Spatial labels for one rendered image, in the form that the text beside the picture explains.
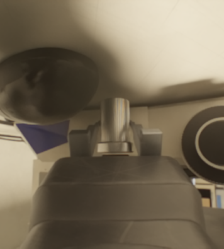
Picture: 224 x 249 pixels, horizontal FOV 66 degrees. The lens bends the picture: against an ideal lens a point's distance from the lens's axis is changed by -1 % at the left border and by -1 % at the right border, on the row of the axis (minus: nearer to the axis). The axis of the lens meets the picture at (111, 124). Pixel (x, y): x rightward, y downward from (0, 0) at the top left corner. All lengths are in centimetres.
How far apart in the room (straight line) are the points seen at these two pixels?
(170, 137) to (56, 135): 14
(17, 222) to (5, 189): 13
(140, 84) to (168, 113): 6
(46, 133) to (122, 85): 13
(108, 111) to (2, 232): 64
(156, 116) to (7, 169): 58
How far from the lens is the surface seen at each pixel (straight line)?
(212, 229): 33
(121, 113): 15
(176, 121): 20
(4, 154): 69
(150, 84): 16
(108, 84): 16
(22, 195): 74
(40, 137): 26
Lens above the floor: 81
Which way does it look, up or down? 9 degrees down
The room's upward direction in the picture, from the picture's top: 179 degrees clockwise
